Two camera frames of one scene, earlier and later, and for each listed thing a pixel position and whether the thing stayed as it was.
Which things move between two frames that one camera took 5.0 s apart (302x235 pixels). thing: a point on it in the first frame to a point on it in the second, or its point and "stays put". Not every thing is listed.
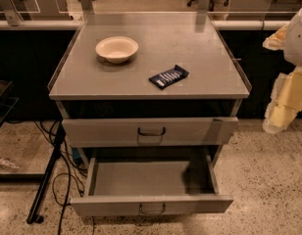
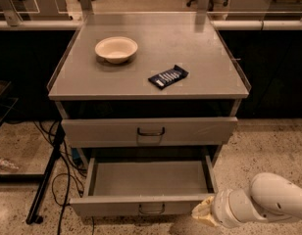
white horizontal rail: x=252 y=24 stays put
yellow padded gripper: x=297 y=40 to x=221 y=207
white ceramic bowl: x=117 y=49 stays put
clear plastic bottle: x=4 y=163 stays put
